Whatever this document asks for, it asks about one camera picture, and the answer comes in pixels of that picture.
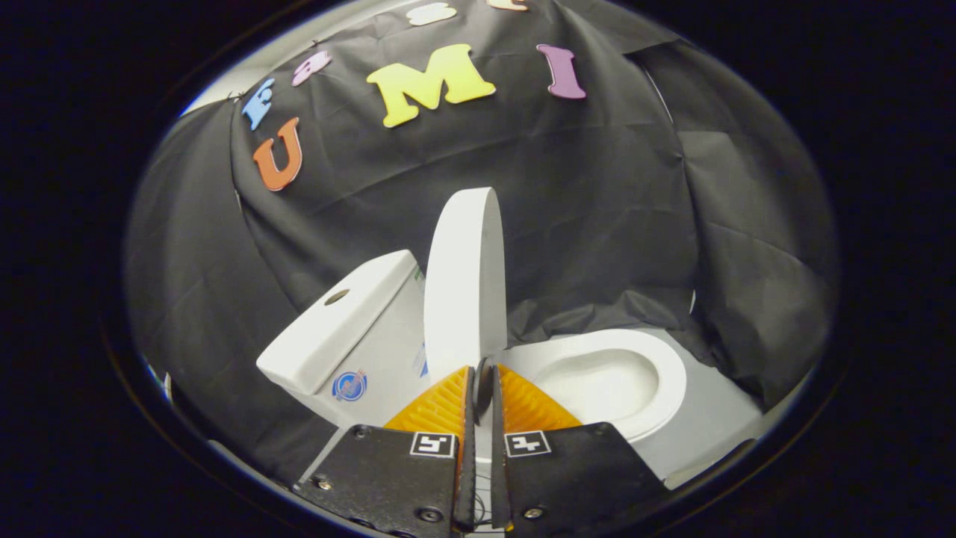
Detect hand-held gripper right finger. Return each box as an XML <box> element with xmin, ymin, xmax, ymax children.
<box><xmin>491</xmin><ymin>364</ymin><xmax>669</xmax><ymax>533</ymax></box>

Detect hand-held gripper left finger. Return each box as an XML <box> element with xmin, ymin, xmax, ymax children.
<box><xmin>293</xmin><ymin>365</ymin><xmax>477</xmax><ymax>535</ymax></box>

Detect white toilet lid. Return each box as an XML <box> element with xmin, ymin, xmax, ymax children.
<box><xmin>423</xmin><ymin>187</ymin><xmax>509</xmax><ymax>419</ymax></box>

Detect white toilet tank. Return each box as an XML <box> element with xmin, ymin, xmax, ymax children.
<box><xmin>256</xmin><ymin>250</ymin><xmax>434</xmax><ymax>430</ymax></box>

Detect black backdrop cloth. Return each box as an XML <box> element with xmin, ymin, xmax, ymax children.
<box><xmin>123</xmin><ymin>0</ymin><xmax>841</xmax><ymax>486</ymax></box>

